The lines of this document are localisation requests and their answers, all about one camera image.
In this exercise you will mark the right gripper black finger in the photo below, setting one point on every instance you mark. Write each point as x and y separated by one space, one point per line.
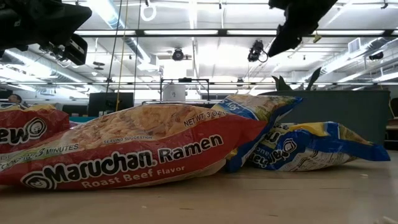
284 43

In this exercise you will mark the blue Maruchan ramen pack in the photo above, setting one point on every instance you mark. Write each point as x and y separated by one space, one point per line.
311 146
258 109

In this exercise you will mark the red Maruchan ramen pack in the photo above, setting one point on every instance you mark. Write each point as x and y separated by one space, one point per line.
25 127

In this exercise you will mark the green leafy plant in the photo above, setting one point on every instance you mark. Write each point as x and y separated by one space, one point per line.
312 79

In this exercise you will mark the person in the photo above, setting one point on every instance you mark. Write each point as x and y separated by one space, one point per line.
14 99

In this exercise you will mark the overhead LED light bar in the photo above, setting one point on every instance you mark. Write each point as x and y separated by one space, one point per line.
180 32

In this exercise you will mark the black monitor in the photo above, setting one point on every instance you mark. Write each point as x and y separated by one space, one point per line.
105 104

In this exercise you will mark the round black ceiling fixture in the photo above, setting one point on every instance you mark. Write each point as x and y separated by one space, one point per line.
178 54

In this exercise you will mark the white box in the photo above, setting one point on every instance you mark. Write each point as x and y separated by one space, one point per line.
174 92

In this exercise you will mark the red roast beef ramen pack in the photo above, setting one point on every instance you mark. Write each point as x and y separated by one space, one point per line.
124 161

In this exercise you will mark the overhead black camera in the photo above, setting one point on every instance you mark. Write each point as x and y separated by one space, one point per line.
255 49

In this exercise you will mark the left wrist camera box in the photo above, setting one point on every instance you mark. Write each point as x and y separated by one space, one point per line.
76 49

